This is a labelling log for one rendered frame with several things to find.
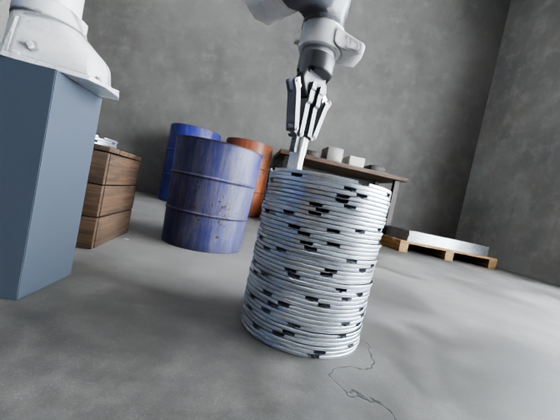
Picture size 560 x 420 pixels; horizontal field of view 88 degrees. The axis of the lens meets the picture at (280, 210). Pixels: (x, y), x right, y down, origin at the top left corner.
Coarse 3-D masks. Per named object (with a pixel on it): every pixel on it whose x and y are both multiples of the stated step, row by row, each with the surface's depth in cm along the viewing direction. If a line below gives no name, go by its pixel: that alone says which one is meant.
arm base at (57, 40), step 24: (24, 0) 56; (48, 0) 57; (24, 24) 56; (48, 24) 57; (72, 24) 60; (0, 48) 55; (24, 48) 56; (48, 48) 57; (72, 48) 58; (72, 72) 57; (96, 72) 61
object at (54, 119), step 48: (0, 96) 54; (48, 96) 55; (96, 96) 70; (0, 144) 54; (48, 144) 57; (0, 192) 55; (48, 192) 60; (0, 240) 56; (48, 240) 63; (0, 288) 56
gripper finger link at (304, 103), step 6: (312, 84) 58; (312, 90) 58; (312, 96) 59; (300, 102) 59; (306, 102) 58; (300, 108) 59; (306, 108) 59; (300, 114) 59; (306, 114) 59; (300, 120) 59; (306, 120) 59; (300, 126) 59; (300, 132) 59
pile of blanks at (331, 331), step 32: (288, 192) 61; (320, 192) 57; (352, 192) 57; (288, 224) 59; (320, 224) 57; (352, 224) 58; (384, 224) 65; (256, 256) 66; (288, 256) 59; (320, 256) 57; (352, 256) 58; (256, 288) 66; (288, 288) 58; (320, 288) 57; (352, 288) 59; (256, 320) 62; (288, 320) 58; (320, 320) 58; (352, 320) 61; (288, 352) 58; (320, 352) 59
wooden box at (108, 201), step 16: (96, 144) 95; (96, 160) 96; (112, 160) 100; (128, 160) 116; (96, 176) 96; (112, 176) 103; (128, 176) 120; (96, 192) 96; (112, 192) 106; (128, 192) 124; (96, 208) 97; (112, 208) 110; (128, 208) 128; (80, 224) 96; (96, 224) 98; (112, 224) 113; (128, 224) 134; (80, 240) 97; (96, 240) 100
